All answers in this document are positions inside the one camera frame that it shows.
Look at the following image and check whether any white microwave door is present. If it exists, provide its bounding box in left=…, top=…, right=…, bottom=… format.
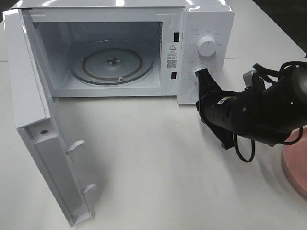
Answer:
left=3, top=9, right=96, bottom=226

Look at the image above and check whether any glass microwave turntable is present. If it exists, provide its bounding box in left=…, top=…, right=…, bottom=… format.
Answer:
left=68, top=40, right=159, bottom=86

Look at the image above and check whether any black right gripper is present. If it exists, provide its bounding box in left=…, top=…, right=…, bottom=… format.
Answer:
left=196, top=68, right=237, bottom=150

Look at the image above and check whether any upper white power knob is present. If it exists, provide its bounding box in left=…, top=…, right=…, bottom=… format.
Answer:
left=197, top=35, right=217, bottom=57

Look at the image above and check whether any white microwave oven body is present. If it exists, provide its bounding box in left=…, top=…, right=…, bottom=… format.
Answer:
left=9, top=0, right=235, bottom=104

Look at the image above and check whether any white warning label sticker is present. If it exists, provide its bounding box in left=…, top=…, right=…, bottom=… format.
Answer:
left=165, top=42, right=178, bottom=70

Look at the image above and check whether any lower white timer knob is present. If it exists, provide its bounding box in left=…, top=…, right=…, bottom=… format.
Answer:
left=192, top=68, right=203, bottom=84

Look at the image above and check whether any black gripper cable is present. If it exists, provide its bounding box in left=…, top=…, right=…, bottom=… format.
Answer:
left=233, top=61, right=307, bottom=163

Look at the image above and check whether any round white door-release button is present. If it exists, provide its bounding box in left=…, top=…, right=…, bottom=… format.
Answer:
left=190, top=90, right=199, bottom=102

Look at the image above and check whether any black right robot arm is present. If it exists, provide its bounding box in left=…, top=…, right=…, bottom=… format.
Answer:
left=195, top=61, right=307, bottom=149

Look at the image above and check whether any pink round plate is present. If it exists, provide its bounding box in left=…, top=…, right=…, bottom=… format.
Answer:
left=282, top=127, right=307, bottom=200

